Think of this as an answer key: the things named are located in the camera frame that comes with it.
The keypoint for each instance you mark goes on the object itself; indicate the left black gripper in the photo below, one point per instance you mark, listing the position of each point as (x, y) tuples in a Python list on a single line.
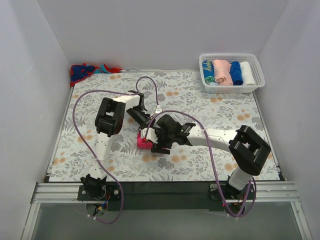
[(145, 122)]

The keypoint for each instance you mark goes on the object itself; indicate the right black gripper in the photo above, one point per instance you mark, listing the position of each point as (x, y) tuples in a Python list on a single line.
[(160, 140)]

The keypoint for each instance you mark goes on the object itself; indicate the pink red towel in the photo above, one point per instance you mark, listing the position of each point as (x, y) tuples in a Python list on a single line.
[(143, 145)]

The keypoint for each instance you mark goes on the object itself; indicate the red blue towel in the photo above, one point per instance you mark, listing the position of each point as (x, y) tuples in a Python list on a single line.
[(80, 72)]

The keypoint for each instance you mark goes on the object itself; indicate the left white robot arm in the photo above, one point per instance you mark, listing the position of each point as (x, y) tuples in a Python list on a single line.
[(109, 122)]

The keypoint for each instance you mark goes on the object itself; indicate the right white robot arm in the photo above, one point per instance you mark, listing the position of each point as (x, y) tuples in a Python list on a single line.
[(249, 150)]

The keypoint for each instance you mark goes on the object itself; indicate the floral table mat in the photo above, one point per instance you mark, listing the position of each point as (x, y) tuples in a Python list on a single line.
[(183, 96)]

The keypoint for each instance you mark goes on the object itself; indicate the light blue folded towel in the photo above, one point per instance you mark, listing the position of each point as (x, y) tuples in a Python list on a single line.
[(213, 84)]

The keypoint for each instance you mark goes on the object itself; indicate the blue printed rolled towel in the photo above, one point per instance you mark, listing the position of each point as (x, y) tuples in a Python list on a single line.
[(208, 71)]

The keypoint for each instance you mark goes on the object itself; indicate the peach rolled towel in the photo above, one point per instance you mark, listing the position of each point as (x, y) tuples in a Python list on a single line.
[(222, 72)]

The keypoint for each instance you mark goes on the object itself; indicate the dark blue rolled towel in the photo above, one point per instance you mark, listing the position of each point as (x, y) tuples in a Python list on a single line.
[(236, 73)]

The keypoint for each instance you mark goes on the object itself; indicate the white rolled towel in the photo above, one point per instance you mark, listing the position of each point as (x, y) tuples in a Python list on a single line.
[(246, 73)]

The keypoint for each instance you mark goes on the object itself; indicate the white plastic basket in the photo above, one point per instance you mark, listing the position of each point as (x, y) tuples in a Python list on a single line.
[(255, 68)]

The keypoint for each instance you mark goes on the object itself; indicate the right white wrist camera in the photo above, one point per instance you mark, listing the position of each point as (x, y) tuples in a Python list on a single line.
[(146, 133)]

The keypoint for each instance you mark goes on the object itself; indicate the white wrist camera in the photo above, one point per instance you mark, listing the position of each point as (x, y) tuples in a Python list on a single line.
[(156, 111), (146, 133)]

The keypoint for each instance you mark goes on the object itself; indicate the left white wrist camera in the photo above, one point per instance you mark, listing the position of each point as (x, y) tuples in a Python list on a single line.
[(156, 111)]

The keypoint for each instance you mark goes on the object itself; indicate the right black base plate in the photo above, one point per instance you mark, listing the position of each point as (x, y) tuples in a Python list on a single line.
[(217, 192)]

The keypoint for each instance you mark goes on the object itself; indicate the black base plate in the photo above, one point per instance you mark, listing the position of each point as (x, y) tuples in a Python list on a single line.
[(112, 193), (217, 192)]

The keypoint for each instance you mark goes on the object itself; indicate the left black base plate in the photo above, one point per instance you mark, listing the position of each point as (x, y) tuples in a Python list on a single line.
[(112, 193)]

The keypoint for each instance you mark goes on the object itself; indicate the aluminium frame rail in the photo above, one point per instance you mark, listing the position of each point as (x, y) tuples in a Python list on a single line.
[(48, 193)]

